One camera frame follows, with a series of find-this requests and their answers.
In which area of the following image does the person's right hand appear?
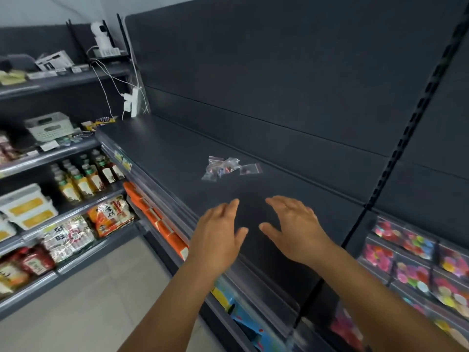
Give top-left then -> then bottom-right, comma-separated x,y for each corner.
259,196 -> 334,270

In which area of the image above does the person's left hand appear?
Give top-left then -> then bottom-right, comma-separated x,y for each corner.
187,198 -> 250,277

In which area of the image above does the pile of transparent button bags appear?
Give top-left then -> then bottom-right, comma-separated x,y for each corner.
200,155 -> 242,183

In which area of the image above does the grid of arranged button bags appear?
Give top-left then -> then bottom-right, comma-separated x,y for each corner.
329,216 -> 469,351

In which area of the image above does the blue yellow snack packet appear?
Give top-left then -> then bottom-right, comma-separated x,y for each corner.
211,287 -> 235,313

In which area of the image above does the row of orange boxes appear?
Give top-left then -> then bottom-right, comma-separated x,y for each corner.
123,181 -> 190,262

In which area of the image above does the red white snack packet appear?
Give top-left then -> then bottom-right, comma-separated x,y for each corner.
87,196 -> 135,238

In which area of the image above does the row of brown sauce bottles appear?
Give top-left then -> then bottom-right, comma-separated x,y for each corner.
50,149 -> 125,203

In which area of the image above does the silver snack packet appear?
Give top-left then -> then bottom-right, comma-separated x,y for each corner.
41,216 -> 96,264

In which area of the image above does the clear package with white item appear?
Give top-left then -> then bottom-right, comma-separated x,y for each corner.
122,86 -> 150,118

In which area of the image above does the yellow black small packet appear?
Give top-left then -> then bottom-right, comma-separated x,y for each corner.
81,116 -> 116,132

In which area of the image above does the white yellow tub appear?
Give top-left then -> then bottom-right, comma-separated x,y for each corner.
0,183 -> 48,218
0,217 -> 18,242
11,201 -> 59,231

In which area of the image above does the orange snack packet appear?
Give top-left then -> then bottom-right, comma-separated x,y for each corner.
0,262 -> 30,291

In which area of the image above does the dark grey side shelving unit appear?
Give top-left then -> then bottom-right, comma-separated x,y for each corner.
0,20 -> 147,321

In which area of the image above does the white paper box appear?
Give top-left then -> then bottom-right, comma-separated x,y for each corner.
35,50 -> 75,72

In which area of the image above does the white security camera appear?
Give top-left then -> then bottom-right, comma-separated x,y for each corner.
89,21 -> 122,58

